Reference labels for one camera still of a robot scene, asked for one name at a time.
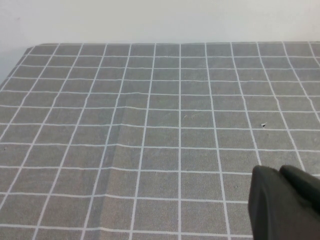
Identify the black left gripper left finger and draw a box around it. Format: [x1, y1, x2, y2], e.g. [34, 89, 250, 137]
[248, 164, 320, 240]

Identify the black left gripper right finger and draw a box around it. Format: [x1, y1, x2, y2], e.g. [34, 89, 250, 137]
[278, 164, 320, 216]

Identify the grey white-grid tablecloth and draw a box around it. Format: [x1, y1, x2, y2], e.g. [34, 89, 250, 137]
[0, 41, 320, 240]

